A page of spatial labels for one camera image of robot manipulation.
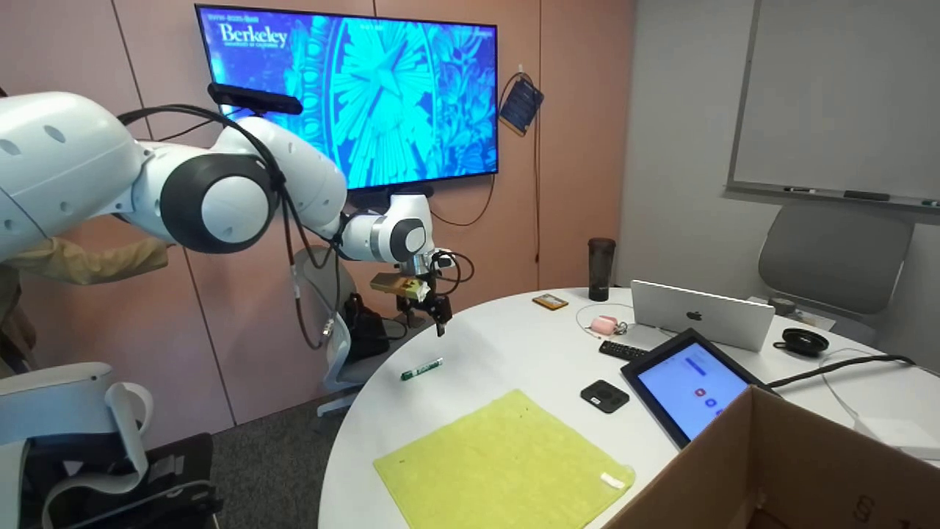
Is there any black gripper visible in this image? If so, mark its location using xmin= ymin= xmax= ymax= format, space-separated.
xmin=397 ymin=275 xmax=455 ymax=337

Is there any green marker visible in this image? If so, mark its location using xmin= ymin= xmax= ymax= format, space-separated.
xmin=397 ymin=359 xmax=446 ymax=384

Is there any yellow-green towel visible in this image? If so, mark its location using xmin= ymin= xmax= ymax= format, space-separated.
xmin=374 ymin=387 xmax=637 ymax=529

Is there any forearm in tan sleeve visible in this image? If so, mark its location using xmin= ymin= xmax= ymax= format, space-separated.
xmin=7 ymin=233 xmax=174 ymax=290

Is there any brown cardboard box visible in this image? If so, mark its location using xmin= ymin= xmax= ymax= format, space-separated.
xmin=603 ymin=381 xmax=940 ymax=529

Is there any black backpack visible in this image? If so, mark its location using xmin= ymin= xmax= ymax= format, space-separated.
xmin=342 ymin=290 xmax=390 ymax=361

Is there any grey white office chair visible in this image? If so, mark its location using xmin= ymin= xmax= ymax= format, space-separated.
xmin=292 ymin=244 xmax=393 ymax=421

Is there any small brown card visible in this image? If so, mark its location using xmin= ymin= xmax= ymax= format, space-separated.
xmin=528 ymin=290 xmax=572 ymax=315

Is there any black video bar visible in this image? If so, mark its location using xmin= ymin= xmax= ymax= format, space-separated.
xmin=343 ymin=184 xmax=393 ymax=212

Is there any black tumbler cup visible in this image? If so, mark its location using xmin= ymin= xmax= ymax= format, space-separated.
xmin=585 ymin=234 xmax=621 ymax=302

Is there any black remote control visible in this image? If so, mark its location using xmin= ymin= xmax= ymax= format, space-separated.
xmin=596 ymin=337 xmax=654 ymax=368

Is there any small black phone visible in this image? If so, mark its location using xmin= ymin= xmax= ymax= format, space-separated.
xmin=580 ymin=378 xmax=634 ymax=416

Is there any black tablet blue screen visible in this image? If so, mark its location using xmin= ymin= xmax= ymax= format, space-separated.
xmin=621 ymin=327 xmax=769 ymax=450

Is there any silver laptop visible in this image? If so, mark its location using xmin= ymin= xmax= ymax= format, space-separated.
xmin=629 ymin=275 xmax=779 ymax=355

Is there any black round puck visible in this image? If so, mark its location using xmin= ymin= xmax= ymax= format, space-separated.
xmin=779 ymin=327 xmax=835 ymax=361

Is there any grey lounge chair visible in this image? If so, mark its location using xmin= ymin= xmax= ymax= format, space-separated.
xmin=757 ymin=199 xmax=920 ymax=331

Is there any person's torso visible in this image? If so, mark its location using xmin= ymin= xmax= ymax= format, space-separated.
xmin=0 ymin=261 xmax=42 ymax=378

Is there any tan wrist camera mount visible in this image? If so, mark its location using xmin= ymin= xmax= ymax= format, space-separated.
xmin=367 ymin=271 xmax=436 ymax=302

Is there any black TV cable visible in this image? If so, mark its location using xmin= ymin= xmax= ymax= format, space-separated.
xmin=428 ymin=180 xmax=497 ymax=234

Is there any black wall cable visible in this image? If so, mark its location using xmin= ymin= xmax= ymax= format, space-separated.
xmin=528 ymin=130 xmax=544 ymax=287

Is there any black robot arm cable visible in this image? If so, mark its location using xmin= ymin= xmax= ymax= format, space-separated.
xmin=114 ymin=99 xmax=347 ymax=353

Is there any wall-mounted TV screen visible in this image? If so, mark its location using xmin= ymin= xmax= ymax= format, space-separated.
xmin=195 ymin=3 xmax=502 ymax=193

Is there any black wall tablet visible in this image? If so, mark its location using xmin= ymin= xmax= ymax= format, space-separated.
xmin=497 ymin=71 xmax=547 ymax=137

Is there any black table cable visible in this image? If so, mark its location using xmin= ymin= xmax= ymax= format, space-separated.
xmin=763 ymin=350 xmax=920 ymax=393

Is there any wall whiteboard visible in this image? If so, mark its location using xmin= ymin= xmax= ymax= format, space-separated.
xmin=725 ymin=0 xmax=940 ymax=215

